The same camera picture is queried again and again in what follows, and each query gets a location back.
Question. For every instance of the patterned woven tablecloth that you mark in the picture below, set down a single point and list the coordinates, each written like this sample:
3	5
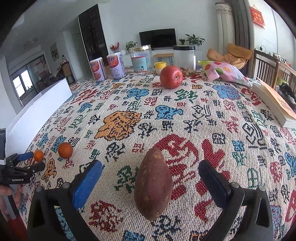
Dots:
118	121

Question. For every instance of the green potted plant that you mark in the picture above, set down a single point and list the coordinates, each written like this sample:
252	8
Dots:
129	45
194	40

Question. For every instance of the small wooden hairpin table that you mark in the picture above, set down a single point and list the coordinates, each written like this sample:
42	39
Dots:
169	56

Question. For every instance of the dining table with chairs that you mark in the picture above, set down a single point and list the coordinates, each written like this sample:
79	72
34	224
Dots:
64	71

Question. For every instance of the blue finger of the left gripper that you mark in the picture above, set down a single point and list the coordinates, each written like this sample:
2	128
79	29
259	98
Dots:
28	171
14	159

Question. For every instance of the red wall hanging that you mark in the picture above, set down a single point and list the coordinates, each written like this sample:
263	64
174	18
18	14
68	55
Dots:
257	17

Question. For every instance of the left pink tin can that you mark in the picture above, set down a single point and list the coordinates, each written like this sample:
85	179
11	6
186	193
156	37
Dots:
98	69

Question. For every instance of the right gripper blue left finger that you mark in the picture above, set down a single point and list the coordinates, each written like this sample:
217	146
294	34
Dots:
43	222

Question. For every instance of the black television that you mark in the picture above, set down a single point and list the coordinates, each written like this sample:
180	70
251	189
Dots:
161	38

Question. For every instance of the white tv cabinet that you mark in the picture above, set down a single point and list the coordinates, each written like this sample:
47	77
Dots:
128	62

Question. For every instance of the colourful snack bag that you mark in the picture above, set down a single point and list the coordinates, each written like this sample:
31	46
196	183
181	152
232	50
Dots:
227	72

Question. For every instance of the orange tangerine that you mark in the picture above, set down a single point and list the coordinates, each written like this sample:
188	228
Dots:
65	150
38	155

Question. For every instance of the orange lounge chair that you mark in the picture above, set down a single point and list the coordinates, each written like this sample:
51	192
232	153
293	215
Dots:
236	56

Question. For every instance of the green potted plant right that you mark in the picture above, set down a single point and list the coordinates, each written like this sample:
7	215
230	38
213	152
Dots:
194	40

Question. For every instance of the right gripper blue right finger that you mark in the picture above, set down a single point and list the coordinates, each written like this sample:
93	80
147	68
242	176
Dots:
257	221

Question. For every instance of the wooden side table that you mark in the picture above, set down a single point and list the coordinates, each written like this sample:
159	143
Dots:
271	70

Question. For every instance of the long sweet potato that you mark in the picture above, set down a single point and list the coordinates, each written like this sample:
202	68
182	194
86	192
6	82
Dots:
153	185

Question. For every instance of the orange book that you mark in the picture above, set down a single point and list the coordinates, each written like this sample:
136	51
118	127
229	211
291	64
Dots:
279	107

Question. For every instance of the white cardboard box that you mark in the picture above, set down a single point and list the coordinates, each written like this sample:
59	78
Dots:
34	115

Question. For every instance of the small yellow lid jar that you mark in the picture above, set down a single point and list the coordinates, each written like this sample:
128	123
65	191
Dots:
159	66

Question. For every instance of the dark glass cabinet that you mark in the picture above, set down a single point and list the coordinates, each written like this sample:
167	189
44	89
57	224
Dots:
92	34

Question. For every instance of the glass jar blue label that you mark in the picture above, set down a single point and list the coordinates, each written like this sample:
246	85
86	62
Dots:
142	59

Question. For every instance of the green potted plant left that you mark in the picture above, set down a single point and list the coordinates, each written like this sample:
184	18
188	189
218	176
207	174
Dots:
129	45

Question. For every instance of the white standing air conditioner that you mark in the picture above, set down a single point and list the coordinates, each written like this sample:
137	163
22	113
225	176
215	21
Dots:
226	27

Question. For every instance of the grey curtain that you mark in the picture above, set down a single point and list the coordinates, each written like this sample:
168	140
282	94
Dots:
244	30

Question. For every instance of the clear jar black lid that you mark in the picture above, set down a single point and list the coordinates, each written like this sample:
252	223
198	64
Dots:
184	56

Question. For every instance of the red apple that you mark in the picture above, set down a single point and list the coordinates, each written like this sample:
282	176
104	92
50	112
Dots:
171	77

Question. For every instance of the red flower vase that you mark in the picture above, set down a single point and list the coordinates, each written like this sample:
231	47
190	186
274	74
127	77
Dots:
115	48

